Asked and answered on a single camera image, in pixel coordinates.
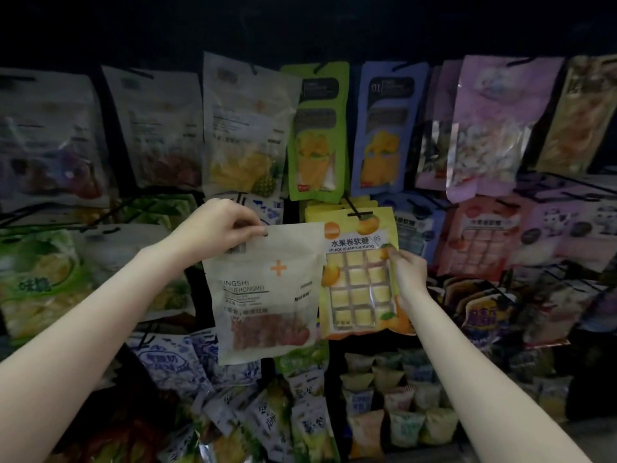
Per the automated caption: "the red sliced snack bag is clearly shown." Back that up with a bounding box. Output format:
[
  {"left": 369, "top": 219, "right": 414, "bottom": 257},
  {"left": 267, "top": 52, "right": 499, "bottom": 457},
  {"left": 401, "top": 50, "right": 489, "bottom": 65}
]
[{"left": 436, "top": 197, "right": 526, "bottom": 280}]

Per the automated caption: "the blue yellow curvy snack bag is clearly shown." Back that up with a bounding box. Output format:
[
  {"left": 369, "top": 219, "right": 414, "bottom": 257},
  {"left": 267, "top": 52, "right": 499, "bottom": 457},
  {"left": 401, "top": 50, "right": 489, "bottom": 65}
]
[{"left": 453, "top": 279, "right": 512, "bottom": 348}]

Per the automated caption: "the pink marshmallow packet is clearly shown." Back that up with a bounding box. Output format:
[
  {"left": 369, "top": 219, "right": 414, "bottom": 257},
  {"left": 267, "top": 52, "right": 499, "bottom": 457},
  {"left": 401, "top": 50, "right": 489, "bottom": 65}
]
[{"left": 446, "top": 55, "right": 565, "bottom": 203}]

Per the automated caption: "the person's right hand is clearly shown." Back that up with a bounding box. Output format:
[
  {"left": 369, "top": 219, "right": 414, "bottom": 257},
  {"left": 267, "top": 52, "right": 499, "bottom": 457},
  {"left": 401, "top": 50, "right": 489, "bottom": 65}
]
[{"left": 384, "top": 246, "right": 428, "bottom": 303}]

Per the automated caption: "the white dried fruit pouch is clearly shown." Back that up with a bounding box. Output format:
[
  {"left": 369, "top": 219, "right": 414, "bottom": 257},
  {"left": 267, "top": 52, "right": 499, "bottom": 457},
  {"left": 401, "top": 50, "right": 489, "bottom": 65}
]
[{"left": 77, "top": 223, "right": 194, "bottom": 319}]

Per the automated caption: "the yellow orange-cube snack bag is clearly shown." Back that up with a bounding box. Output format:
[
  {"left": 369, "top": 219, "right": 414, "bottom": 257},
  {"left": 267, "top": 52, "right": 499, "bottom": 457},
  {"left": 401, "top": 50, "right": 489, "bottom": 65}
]
[
  {"left": 307, "top": 207, "right": 416, "bottom": 340},
  {"left": 303, "top": 197, "right": 377, "bottom": 222}
]

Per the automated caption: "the purple cow candy bag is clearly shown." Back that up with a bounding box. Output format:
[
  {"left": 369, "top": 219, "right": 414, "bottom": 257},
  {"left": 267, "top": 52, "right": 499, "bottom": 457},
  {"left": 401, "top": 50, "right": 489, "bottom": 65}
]
[{"left": 521, "top": 197, "right": 580, "bottom": 266}]

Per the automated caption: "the green yellow-fruit snack bag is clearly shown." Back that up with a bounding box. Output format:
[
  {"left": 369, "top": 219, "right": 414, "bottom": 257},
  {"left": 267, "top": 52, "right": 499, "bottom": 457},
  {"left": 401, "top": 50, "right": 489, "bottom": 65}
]
[
  {"left": 0, "top": 231, "right": 93, "bottom": 343},
  {"left": 130, "top": 194, "right": 199, "bottom": 232}
]

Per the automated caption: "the blue fruit roll candy packet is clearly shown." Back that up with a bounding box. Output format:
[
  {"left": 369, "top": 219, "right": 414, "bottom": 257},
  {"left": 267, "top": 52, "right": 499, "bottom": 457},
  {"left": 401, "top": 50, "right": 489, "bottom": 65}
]
[{"left": 386, "top": 192, "right": 447, "bottom": 264}]

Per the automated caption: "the row of pale green pouches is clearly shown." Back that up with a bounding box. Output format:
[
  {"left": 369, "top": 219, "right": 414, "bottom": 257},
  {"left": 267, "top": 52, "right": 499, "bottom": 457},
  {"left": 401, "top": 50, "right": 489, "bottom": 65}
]
[{"left": 342, "top": 350, "right": 459, "bottom": 459}]

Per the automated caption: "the green dried mango packet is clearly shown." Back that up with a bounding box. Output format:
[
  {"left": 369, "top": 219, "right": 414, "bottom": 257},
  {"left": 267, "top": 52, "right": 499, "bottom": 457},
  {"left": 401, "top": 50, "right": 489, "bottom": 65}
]
[{"left": 282, "top": 62, "right": 351, "bottom": 203}]

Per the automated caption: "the blue dried mango packet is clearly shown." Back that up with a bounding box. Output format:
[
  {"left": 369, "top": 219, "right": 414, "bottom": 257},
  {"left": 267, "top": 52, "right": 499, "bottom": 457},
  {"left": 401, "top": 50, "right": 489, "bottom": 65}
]
[{"left": 350, "top": 60, "right": 430, "bottom": 197}]

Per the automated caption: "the gold egg tart candy bag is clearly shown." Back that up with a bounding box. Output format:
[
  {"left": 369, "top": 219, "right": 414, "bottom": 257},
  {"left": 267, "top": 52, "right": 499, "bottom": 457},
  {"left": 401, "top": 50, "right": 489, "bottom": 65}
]
[{"left": 537, "top": 55, "right": 617, "bottom": 174}]

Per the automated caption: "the person's left forearm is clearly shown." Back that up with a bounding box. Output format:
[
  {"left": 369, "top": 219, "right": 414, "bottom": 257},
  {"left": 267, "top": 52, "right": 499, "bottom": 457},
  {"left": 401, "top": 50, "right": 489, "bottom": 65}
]
[{"left": 0, "top": 241, "right": 189, "bottom": 463}]

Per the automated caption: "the person's right forearm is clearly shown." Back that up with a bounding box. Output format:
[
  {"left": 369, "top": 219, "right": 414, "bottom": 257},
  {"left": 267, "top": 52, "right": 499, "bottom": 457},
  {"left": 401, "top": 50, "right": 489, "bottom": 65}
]
[{"left": 397, "top": 294, "right": 594, "bottom": 463}]

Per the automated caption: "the row of white blue pouches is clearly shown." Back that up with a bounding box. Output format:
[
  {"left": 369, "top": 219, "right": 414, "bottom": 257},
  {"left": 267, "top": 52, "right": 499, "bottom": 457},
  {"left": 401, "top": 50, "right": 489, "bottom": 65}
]
[{"left": 130, "top": 327, "right": 339, "bottom": 463}]

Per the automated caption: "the white red dried fruit packet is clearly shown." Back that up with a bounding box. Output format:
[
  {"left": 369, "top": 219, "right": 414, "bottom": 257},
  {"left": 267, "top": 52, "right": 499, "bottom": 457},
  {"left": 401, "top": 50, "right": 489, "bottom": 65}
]
[{"left": 202, "top": 223, "right": 327, "bottom": 365}]

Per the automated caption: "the person's left hand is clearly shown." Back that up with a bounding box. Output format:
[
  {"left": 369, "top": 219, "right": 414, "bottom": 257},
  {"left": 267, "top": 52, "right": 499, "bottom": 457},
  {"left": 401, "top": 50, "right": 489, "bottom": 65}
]
[{"left": 164, "top": 199, "right": 269, "bottom": 266}]

